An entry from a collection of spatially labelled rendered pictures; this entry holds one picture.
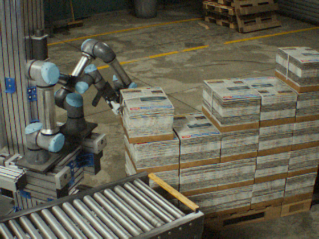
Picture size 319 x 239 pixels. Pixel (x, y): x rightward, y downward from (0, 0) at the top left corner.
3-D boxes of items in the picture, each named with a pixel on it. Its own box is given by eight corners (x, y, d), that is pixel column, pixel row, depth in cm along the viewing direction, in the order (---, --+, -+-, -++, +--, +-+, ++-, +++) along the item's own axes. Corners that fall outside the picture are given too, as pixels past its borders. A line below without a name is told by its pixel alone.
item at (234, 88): (203, 81, 349) (203, 79, 349) (238, 78, 356) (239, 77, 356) (222, 100, 317) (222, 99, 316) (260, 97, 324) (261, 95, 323)
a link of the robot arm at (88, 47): (60, 107, 327) (99, 38, 334) (48, 101, 337) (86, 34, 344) (70, 114, 336) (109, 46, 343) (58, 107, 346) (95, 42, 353)
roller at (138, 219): (105, 196, 271) (111, 190, 272) (153, 239, 237) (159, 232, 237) (100, 192, 268) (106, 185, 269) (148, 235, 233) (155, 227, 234)
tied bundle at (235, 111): (201, 111, 358) (202, 81, 348) (237, 107, 365) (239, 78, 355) (220, 133, 325) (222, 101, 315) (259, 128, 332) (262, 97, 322)
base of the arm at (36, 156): (21, 161, 290) (19, 147, 285) (34, 151, 302) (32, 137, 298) (41, 167, 285) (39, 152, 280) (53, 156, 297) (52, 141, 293)
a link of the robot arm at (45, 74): (49, 143, 291) (41, 57, 268) (67, 149, 284) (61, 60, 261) (36, 150, 282) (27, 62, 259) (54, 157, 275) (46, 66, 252)
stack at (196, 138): (126, 216, 378) (123, 119, 344) (260, 193, 407) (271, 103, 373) (138, 245, 344) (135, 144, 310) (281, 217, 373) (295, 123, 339)
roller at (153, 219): (114, 193, 275) (121, 187, 276) (163, 235, 240) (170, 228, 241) (110, 188, 272) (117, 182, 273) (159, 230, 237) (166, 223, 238)
